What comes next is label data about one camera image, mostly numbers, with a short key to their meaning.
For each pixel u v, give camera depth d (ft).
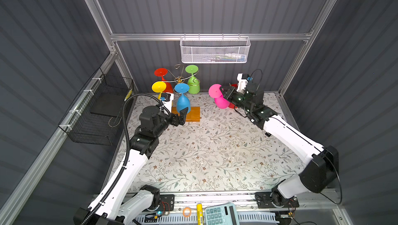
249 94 1.87
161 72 2.84
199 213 2.28
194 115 3.43
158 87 2.62
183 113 2.06
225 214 2.27
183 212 2.32
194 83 3.08
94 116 2.36
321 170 1.37
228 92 2.15
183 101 2.71
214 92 2.45
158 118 1.75
